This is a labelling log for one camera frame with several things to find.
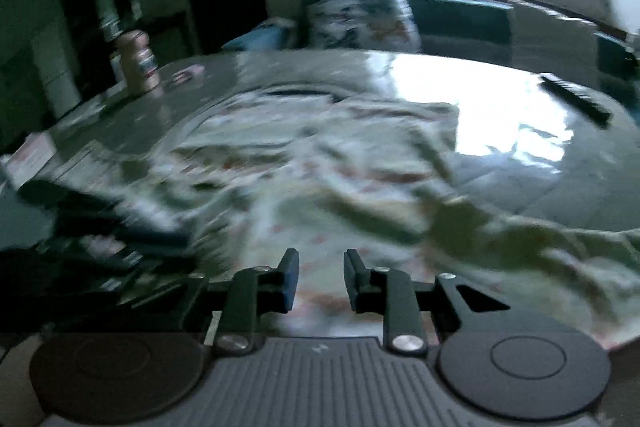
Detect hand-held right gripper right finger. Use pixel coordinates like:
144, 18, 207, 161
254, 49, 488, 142
343, 249, 512, 356

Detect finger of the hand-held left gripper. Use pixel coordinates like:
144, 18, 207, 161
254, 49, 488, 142
20, 179, 193, 258

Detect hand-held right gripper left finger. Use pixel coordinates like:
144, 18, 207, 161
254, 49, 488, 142
181, 249, 300, 356

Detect pale printed garment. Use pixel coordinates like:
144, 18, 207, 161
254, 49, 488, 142
165, 99, 640, 352

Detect white cardboard box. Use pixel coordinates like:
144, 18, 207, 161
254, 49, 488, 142
0, 132, 57, 188

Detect small pink card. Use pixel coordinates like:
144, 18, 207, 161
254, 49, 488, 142
167, 66, 203, 86

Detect pale jar with label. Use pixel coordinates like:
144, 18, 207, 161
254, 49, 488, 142
114, 29, 162, 96

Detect round tray with pale rim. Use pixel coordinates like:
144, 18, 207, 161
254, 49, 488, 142
167, 79, 351, 158

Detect quilted star table cover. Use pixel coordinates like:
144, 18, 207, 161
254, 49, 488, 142
45, 49, 640, 233

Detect blue cushion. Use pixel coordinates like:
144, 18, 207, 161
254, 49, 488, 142
222, 21, 297, 54

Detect dark wooden cabinet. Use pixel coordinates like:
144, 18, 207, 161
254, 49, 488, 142
59, 0, 147, 75

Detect butterfly print pillow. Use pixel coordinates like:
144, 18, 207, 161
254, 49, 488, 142
306, 0, 422, 54

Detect teal sofa bench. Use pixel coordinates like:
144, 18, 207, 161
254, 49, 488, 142
299, 0, 640, 78

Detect black remote control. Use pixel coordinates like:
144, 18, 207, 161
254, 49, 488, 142
540, 74, 612, 124

